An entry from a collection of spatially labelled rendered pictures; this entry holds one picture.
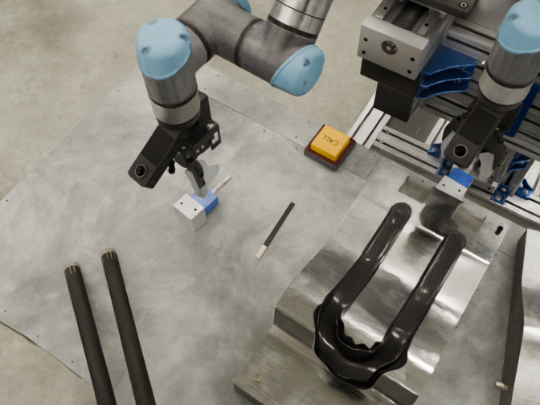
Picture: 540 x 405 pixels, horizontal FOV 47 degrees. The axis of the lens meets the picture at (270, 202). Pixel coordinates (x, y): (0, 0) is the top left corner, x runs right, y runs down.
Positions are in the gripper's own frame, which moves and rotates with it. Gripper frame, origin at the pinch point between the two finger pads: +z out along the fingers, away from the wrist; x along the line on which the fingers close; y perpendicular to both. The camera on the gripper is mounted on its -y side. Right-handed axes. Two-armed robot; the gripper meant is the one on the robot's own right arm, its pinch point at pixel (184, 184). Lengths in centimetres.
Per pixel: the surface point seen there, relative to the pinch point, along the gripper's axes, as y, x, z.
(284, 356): -10.3, -33.2, 7.0
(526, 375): 12, -65, 5
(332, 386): -8.9, -42.2, 7.0
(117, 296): -21.6, -3.6, 7.6
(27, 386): -49, 36, 93
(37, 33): 44, 151, 92
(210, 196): 4.5, -1.1, 8.7
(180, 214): -2.2, 0.7, 9.3
